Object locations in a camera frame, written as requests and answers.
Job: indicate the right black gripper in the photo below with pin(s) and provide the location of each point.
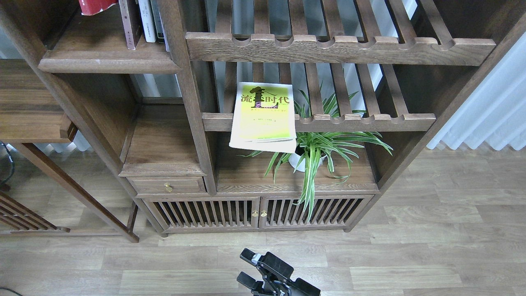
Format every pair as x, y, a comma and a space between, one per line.
270, 263

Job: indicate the dark maroon cover book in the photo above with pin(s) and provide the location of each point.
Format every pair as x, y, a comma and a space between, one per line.
131, 20

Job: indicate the red cover book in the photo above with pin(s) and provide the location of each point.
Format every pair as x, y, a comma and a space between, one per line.
93, 7

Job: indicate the brass drawer knob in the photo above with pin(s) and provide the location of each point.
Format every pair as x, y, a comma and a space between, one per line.
168, 187

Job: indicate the green spider plant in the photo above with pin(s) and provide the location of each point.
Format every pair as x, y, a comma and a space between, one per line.
315, 145

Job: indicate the yellow green cover book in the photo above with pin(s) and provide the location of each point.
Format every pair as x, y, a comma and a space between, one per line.
264, 118

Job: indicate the dark wooden bookshelf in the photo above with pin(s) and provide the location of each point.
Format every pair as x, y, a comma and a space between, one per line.
159, 117

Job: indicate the pale purple upright book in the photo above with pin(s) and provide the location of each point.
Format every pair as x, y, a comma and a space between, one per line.
163, 28

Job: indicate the white upright book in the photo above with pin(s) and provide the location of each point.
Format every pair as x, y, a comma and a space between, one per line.
146, 13

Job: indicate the white curtain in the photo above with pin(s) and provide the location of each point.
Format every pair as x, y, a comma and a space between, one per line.
495, 113

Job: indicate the dark upright book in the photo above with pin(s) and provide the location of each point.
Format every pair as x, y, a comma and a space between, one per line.
157, 21

